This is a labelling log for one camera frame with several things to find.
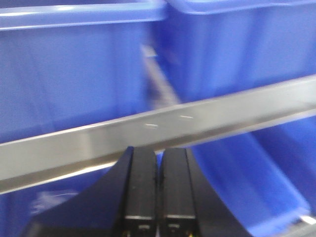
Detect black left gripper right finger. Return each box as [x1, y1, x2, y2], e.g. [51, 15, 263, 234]
[160, 148, 251, 237]

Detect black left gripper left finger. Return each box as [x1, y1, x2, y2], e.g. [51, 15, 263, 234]
[21, 147, 157, 237]

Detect lower middle blue bin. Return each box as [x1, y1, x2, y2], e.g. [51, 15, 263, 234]
[192, 117, 316, 237]

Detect lower left blue bin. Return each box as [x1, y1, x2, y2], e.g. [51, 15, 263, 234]
[0, 167, 110, 237]

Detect left blue storage bin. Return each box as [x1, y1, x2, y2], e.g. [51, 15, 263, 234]
[0, 0, 166, 143]

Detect blue storage bin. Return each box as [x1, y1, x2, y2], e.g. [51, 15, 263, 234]
[0, 0, 166, 143]
[153, 0, 316, 102]

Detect right blue storage bin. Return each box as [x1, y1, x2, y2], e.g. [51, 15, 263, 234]
[153, 0, 316, 102]

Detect steel shelf rail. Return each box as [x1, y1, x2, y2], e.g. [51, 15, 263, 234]
[0, 75, 316, 194]

